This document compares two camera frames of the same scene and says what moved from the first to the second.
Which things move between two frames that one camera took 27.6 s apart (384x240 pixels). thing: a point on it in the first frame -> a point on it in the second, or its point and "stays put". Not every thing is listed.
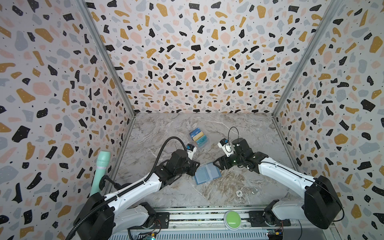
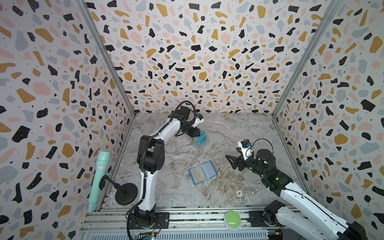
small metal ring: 254,190 stays put
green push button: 232,220 stays put
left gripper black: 194,164 -> 195,134
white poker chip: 239,193 stays put
